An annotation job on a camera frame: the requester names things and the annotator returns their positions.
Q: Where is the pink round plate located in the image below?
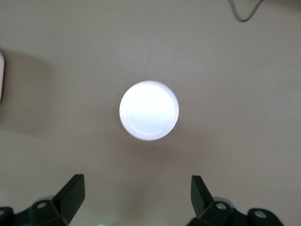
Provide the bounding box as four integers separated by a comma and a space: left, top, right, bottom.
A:
119, 80, 180, 141

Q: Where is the thin black looped cable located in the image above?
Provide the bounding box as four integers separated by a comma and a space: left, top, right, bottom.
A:
227, 0, 264, 23

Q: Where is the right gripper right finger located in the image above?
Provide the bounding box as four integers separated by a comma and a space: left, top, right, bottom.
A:
185, 175, 283, 226

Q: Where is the white lidded lunch box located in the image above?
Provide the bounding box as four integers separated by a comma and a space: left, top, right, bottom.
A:
0, 48, 6, 103

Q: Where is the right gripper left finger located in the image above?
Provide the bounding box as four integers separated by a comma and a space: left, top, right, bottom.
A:
0, 174, 85, 226

